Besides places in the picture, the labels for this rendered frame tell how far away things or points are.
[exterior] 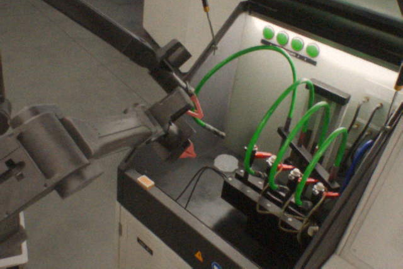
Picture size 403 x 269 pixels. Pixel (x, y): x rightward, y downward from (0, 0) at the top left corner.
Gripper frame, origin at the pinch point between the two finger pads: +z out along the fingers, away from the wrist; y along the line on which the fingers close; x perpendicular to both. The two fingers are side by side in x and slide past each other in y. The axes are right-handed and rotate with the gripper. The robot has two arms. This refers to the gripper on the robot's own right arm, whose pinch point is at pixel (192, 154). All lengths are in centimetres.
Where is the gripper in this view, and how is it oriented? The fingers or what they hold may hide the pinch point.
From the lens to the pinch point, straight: 105.8
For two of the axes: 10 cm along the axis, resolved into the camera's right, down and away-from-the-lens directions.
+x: -5.1, -5.0, 7.0
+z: 5.1, 4.8, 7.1
